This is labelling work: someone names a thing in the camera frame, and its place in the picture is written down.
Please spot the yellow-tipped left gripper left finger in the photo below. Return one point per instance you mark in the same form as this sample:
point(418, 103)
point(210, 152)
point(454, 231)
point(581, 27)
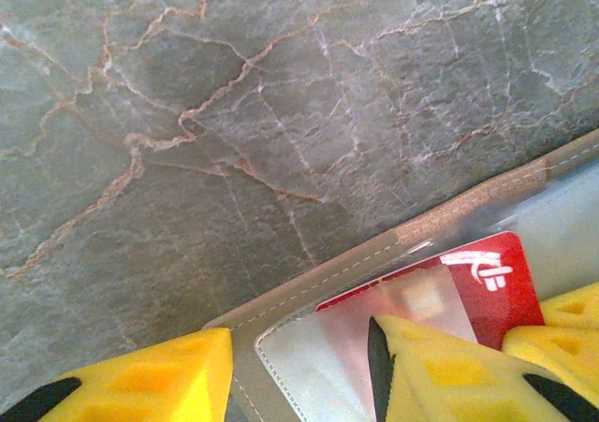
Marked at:
point(140, 380)

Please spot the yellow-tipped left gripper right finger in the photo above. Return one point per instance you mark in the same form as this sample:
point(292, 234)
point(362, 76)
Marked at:
point(444, 380)

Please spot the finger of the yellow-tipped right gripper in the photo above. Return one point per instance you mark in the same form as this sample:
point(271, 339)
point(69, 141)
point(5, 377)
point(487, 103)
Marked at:
point(561, 347)
point(575, 307)

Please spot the red credit card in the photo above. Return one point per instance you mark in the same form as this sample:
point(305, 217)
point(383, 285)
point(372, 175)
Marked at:
point(496, 295)

